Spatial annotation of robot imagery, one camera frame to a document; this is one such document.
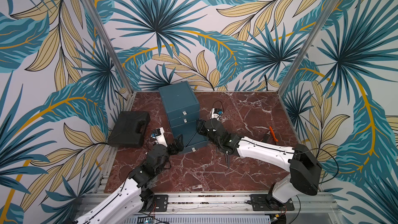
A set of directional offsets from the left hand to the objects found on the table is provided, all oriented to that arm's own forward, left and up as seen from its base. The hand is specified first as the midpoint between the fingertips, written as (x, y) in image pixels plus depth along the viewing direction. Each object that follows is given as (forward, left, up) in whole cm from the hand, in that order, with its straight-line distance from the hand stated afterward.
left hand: (176, 139), depth 78 cm
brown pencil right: (-4, -27, -15) cm, 31 cm away
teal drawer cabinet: (+15, -2, +5) cm, 16 cm away
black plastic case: (+10, +29, -9) cm, 32 cm away
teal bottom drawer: (+2, -11, -8) cm, 14 cm away
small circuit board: (-33, +11, -18) cm, 39 cm away
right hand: (+8, -11, +4) cm, 14 cm away
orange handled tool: (+9, -58, -14) cm, 60 cm away
